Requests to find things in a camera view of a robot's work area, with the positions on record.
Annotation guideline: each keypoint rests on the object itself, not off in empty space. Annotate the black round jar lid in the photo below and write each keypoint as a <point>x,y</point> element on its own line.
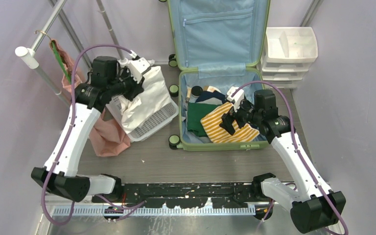
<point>196,91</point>

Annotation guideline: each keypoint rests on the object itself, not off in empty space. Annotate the white plastic drawer organizer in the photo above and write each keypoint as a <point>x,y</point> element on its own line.
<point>287,55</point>

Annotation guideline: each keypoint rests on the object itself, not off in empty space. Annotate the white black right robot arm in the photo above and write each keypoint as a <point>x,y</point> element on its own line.
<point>313,204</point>

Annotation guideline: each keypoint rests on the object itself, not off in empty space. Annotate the white perforated plastic basket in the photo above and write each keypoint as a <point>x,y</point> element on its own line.
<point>151,125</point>

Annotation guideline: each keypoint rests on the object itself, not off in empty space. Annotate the navy blue folded garment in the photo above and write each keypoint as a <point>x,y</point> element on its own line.
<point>215,98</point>

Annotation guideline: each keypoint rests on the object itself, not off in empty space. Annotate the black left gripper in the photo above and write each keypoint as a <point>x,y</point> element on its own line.
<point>136,88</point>

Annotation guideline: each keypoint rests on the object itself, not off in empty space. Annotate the white and silver clothes rack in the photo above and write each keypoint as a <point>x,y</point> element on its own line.
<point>78,19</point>

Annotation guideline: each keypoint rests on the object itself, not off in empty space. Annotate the pink cloth garment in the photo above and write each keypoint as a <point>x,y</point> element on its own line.
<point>107,137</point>

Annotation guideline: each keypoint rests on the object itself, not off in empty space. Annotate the dark green folded garment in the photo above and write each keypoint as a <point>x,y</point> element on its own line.
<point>195,112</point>

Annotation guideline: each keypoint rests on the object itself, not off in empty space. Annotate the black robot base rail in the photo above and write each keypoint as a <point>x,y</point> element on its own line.
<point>185,199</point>

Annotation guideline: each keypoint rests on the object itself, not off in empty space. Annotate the green ribbed hard-shell suitcase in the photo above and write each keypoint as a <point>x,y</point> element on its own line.
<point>217,43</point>

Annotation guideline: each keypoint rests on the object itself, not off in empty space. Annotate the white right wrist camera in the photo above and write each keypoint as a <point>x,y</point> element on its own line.
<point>235,95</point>

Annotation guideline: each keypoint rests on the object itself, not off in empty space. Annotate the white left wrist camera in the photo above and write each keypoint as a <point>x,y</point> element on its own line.
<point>138,66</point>

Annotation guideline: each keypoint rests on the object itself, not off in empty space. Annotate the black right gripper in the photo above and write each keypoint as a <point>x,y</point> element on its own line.
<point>228,118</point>

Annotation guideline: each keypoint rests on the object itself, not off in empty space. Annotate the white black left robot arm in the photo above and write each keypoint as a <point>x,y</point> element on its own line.
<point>59,175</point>

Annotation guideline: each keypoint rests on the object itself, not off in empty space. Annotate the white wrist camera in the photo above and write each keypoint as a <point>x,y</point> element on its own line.
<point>235,95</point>
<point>138,66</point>

